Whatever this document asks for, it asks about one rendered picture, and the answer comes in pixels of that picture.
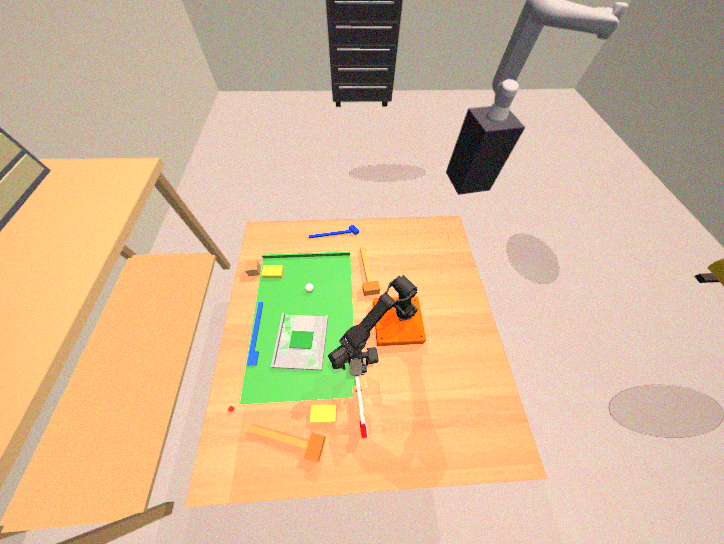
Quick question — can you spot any green flat mat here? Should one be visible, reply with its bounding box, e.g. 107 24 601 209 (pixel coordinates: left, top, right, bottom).
240 255 356 404

